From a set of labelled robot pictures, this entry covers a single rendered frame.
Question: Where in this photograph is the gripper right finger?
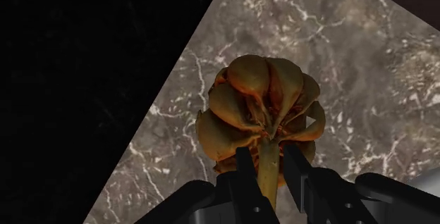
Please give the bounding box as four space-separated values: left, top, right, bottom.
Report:
283 144 440 224

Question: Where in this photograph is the brown banana bunch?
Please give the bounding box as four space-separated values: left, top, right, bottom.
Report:
195 54 326 211

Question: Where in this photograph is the black robot stand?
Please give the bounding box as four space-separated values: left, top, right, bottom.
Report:
0 0 220 224

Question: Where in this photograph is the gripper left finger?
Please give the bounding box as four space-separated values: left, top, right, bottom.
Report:
133 147 281 224

